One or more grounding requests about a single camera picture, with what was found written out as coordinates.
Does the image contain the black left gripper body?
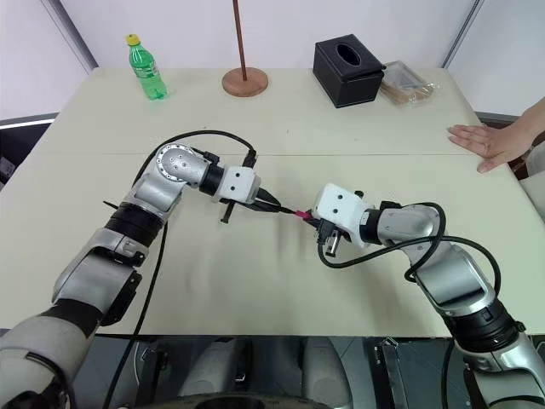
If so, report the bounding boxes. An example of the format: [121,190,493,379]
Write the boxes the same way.
[215,186,274,225]

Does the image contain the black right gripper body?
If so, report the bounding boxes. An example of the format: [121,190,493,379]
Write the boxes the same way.
[314,217,351,259]

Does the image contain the green plastic bottle yellow cap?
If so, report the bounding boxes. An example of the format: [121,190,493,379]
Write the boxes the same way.
[125,34,170,102]

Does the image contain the person's bare hand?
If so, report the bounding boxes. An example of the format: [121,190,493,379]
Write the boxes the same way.
[446,123,519,174]

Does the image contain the wooden stand with round base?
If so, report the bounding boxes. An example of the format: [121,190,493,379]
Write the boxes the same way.
[221,0,270,99]

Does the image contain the grey rounded shape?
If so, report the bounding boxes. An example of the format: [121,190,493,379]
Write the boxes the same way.
[297,338,354,404]
[178,338,252,400]

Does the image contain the black leather tissue box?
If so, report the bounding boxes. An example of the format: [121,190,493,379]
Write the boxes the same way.
[313,33,387,109]

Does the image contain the clear plastic packet of sticks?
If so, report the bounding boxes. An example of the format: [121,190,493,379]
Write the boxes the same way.
[378,60,442,111]

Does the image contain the dark grey side desk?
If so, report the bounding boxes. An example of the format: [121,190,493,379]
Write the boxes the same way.
[0,112,60,185]

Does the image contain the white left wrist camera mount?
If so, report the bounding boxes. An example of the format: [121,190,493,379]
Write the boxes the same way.
[219,165,262,205]

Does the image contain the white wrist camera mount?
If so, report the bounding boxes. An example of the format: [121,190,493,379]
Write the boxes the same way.
[219,165,262,205]
[312,182,376,249]

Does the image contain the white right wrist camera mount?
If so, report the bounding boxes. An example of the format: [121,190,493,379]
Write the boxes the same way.
[312,182,376,249]

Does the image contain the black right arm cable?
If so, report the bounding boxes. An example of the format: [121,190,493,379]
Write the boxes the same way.
[317,202,503,409]

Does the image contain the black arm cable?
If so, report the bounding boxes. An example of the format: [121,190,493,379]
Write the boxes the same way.
[317,202,503,409]
[101,130,259,409]

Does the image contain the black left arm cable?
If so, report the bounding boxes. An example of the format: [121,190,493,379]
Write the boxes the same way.
[101,130,259,409]

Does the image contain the grey metal partition post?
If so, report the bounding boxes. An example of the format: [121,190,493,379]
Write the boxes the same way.
[41,0,100,72]
[441,0,486,69]

